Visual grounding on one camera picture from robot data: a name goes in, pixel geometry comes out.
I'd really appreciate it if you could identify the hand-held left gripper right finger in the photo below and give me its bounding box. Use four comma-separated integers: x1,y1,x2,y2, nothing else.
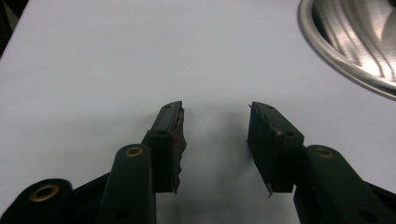
247,101,305,198

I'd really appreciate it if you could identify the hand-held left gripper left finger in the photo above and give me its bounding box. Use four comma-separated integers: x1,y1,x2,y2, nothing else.
141,100,188,194

